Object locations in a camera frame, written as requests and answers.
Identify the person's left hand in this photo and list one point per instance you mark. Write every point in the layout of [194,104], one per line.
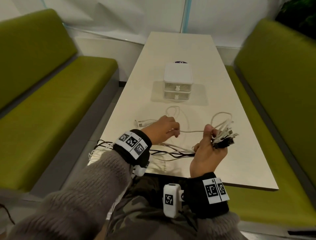
[160,129]

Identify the person's right hand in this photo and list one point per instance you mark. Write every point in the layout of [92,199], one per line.
[207,158]

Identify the white drawer box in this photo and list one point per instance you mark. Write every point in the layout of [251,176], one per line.
[177,73]

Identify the person's left forearm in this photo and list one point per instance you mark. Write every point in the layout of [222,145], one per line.
[81,197]

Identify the person's right forearm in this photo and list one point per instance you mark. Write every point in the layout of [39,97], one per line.
[219,227]

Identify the person's camouflage trousers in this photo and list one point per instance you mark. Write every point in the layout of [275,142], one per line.
[138,217]

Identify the black left marker wristband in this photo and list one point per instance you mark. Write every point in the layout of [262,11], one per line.
[143,155]

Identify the black marker wristband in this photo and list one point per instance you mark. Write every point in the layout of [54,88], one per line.
[143,155]
[197,197]

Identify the black right marker wristband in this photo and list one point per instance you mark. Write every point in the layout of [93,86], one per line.
[197,197]

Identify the round purple sticker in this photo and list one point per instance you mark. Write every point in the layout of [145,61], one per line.
[181,62]

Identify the beige table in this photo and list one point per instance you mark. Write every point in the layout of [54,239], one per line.
[177,47]

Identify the green bench sofa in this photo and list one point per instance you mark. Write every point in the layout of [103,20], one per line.
[54,106]
[279,99]

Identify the light blue vertical strip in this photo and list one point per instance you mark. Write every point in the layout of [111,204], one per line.
[186,14]

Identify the green leafy plant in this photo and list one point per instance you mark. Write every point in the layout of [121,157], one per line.
[301,14]

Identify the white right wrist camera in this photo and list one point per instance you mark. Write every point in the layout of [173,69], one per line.
[170,210]

